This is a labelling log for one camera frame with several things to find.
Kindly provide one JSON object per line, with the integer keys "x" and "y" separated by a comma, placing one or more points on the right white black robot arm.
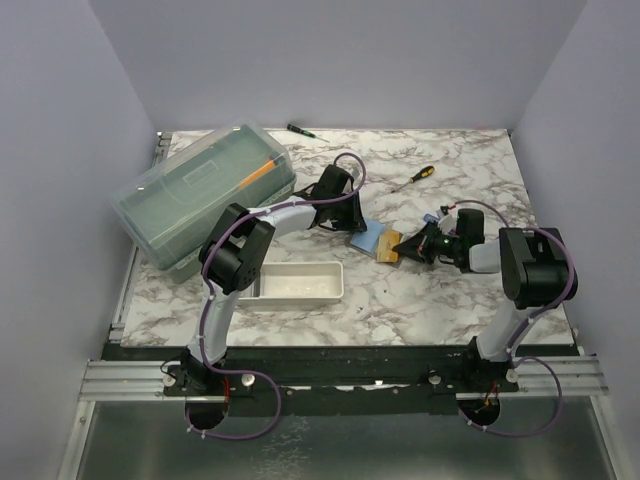
{"x": 536, "y": 270}

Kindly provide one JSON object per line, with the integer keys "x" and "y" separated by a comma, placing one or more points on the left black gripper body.
{"x": 340, "y": 216}

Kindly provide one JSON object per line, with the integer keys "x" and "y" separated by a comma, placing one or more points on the gold tan credit card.
{"x": 385, "y": 249}

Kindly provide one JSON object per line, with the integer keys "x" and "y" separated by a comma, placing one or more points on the black front mounting rail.
{"x": 308, "y": 381}

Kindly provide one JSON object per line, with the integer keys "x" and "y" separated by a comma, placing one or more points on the orange pencil in toolbox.
{"x": 261, "y": 171}

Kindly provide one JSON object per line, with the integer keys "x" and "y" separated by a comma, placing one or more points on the small green black screwdriver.
{"x": 303, "y": 132}

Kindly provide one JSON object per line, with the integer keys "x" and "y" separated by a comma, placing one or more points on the grey card holder wallet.
{"x": 377, "y": 242}

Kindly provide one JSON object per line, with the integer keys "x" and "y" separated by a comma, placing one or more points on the translucent green plastic toolbox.
{"x": 169, "y": 210}

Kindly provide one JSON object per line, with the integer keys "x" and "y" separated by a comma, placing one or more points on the yellow black handle screwdriver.
{"x": 424, "y": 173}

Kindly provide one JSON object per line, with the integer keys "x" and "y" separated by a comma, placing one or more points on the white rectangular tray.
{"x": 294, "y": 284}

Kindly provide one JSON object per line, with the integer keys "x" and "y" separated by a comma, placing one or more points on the blue red handle screwdriver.
{"x": 428, "y": 218}

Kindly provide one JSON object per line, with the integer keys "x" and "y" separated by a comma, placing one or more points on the blue credit card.
{"x": 366, "y": 242}

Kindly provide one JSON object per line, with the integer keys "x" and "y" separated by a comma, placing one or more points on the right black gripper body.
{"x": 443, "y": 245}

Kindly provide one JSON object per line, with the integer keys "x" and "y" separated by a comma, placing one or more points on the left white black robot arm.
{"x": 233, "y": 254}

